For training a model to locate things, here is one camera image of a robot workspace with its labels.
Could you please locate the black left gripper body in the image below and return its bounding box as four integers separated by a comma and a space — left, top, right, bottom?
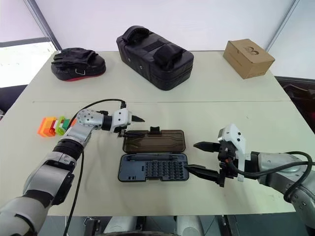
115, 113, 134, 139

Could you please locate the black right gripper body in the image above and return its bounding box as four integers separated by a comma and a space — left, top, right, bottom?
214, 140, 240, 189

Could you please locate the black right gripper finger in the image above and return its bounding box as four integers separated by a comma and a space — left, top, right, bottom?
184, 165, 221, 183
192, 141, 220, 153

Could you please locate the dark screwdriver bit case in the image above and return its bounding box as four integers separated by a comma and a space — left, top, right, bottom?
118, 129, 190, 183

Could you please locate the grey rounded shape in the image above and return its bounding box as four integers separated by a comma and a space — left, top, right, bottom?
175, 215, 205, 236

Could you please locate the green toy block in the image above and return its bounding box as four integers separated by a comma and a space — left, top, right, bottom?
55, 115, 67, 136

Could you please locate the large black kick pad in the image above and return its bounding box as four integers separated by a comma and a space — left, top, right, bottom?
116, 25, 194, 91

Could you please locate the orange toy block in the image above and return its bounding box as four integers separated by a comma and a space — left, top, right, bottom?
37, 117, 56, 137

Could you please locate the black boxing focus mitt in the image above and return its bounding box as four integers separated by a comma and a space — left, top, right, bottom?
50, 48, 107, 82

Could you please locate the dark red object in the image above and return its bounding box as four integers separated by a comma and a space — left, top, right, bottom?
274, 75, 315, 135

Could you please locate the brown cardboard box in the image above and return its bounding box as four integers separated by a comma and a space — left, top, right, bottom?
222, 38, 276, 80

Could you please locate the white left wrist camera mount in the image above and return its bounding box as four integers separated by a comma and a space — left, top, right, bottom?
110, 109, 133, 134

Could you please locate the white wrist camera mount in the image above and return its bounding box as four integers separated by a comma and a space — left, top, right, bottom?
110, 109, 133, 134
217, 123, 247, 183

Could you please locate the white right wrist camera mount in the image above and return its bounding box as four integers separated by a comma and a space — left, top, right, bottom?
217, 123, 247, 183

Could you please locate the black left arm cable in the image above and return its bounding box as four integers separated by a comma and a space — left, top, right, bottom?
63, 98, 127, 236

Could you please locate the grey metal frame pole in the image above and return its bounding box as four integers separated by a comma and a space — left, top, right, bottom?
24, 0, 63, 52
266, 0, 301, 52

